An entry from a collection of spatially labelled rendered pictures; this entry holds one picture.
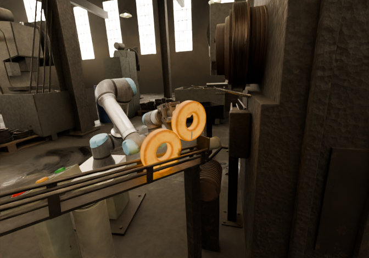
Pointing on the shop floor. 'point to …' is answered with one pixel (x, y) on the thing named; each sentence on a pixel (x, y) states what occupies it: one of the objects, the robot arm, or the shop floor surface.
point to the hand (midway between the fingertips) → (189, 116)
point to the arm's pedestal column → (122, 211)
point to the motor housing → (210, 204)
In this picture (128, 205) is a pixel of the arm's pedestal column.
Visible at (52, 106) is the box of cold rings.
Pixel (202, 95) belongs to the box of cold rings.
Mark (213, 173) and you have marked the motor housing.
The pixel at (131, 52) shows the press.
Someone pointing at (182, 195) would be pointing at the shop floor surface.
